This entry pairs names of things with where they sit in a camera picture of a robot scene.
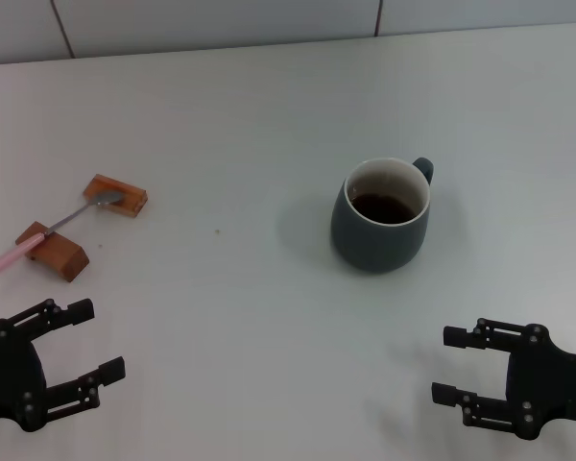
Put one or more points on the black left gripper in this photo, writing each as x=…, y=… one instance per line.
x=9, y=374

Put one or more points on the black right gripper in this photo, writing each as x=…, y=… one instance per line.
x=547, y=384

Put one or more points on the grey ceramic cup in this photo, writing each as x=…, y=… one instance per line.
x=374, y=245

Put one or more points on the wooden spoon rest with recess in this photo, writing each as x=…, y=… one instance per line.
x=134, y=199

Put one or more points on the solid wooden block rest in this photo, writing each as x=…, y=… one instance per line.
x=62, y=257

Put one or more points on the dark coffee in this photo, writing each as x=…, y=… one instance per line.
x=384, y=209

